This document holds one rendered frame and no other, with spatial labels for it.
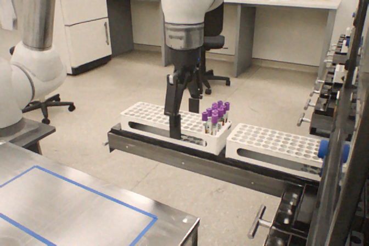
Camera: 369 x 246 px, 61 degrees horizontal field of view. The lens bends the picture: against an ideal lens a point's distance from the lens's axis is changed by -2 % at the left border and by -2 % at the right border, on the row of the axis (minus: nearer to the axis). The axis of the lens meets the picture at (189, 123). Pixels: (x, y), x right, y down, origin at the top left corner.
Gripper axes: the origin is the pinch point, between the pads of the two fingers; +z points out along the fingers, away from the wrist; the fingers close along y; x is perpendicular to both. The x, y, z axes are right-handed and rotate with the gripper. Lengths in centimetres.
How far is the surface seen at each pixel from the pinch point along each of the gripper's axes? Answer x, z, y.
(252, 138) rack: 18.8, -0.3, 1.0
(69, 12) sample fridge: -255, 10, -204
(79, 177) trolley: -11.6, 3.8, 27.7
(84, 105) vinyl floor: -185, 86, -140
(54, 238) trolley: -3.0, 3.8, 42.6
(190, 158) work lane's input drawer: 4.9, 6.1, 6.7
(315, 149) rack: 33.1, -0.5, -0.6
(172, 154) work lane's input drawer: -0.2, 6.4, 6.7
